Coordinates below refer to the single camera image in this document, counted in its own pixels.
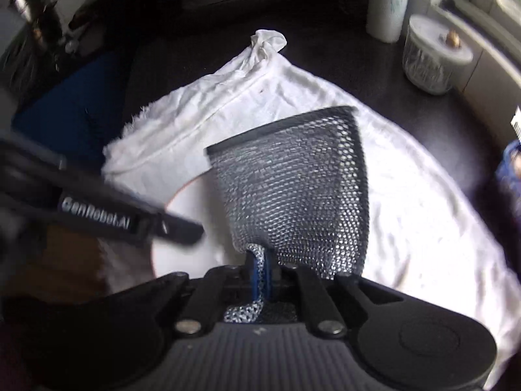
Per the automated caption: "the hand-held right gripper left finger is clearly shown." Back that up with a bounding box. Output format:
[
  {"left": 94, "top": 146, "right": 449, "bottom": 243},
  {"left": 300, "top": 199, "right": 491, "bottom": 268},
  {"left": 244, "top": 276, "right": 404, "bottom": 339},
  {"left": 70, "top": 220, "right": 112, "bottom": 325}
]
[{"left": 118, "top": 252, "right": 266, "bottom": 337}]

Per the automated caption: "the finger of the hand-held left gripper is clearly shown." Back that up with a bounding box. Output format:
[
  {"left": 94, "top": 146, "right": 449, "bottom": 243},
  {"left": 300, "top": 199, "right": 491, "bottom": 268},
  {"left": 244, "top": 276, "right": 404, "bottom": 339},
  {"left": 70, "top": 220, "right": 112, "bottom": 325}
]
[{"left": 151, "top": 211, "right": 205, "bottom": 248}]

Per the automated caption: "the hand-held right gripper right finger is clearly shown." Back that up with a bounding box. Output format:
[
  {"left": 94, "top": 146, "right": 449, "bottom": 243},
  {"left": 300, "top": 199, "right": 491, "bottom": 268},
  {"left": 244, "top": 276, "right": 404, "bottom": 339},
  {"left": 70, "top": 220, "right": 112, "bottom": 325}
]
[{"left": 269, "top": 264, "right": 403, "bottom": 337}]

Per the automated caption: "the white ceramic bowl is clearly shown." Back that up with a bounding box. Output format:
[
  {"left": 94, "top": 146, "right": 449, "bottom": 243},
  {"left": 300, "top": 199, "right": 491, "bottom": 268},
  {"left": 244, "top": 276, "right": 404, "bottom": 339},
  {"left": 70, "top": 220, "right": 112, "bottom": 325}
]
[{"left": 150, "top": 170, "right": 250, "bottom": 281}]

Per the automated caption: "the silver mesh dishcloth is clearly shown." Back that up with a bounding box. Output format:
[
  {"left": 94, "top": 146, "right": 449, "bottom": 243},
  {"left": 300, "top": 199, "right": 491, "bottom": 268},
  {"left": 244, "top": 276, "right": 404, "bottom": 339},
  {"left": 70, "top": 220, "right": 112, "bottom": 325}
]
[{"left": 204, "top": 105, "right": 370, "bottom": 323}]

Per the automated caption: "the dark blue cloth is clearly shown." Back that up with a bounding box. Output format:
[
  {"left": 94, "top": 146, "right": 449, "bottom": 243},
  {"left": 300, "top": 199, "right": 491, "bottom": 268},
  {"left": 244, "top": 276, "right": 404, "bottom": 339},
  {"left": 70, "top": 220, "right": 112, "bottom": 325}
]
[{"left": 11, "top": 52, "right": 136, "bottom": 172}]

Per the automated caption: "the white cloth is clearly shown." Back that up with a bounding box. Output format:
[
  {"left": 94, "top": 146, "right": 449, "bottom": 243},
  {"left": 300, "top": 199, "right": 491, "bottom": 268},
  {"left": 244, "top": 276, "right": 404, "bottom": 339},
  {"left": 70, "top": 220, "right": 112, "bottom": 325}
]
[{"left": 102, "top": 29, "right": 521, "bottom": 390}]

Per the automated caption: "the shiny metal pot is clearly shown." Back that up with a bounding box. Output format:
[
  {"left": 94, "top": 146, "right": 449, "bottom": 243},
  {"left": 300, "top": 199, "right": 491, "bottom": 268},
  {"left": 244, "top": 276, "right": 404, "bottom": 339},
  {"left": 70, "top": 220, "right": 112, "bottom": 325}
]
[{"left": 10, "top": 0, "right": 62, "bottom": 41}]

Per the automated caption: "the glass jar with lid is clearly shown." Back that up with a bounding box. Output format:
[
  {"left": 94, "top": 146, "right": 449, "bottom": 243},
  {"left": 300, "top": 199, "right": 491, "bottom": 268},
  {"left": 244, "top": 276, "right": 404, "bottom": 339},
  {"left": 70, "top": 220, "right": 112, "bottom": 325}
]
[{"left": 402, "top": 14, "right": 475, "bottom": 95}]

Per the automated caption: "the white paper towel roll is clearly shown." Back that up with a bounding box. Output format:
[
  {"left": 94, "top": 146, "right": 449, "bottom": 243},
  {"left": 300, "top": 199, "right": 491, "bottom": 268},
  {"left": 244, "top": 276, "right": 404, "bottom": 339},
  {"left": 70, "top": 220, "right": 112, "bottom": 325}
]
[{"left": 365, "top": 0, "right": 414, "bottom": 44}]

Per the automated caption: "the window frame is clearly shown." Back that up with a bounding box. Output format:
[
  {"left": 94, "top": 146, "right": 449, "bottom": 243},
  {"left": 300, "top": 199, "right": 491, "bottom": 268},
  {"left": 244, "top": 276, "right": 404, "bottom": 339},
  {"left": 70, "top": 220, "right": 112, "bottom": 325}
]
[{"left": 427, "top": 0, "right": 521, "bottom": 102}]

